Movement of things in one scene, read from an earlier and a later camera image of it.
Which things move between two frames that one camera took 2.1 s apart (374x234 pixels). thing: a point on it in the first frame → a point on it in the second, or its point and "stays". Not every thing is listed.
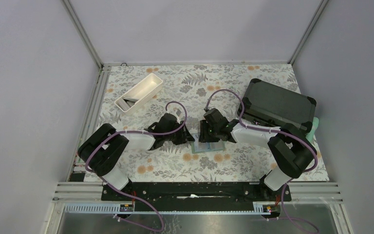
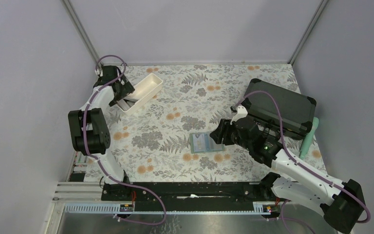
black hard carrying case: x=269 y=105 stays
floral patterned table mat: x=160 y=106 stays
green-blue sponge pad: x=196 y=146 stays
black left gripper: x=185 y=136 → x=126 y=89
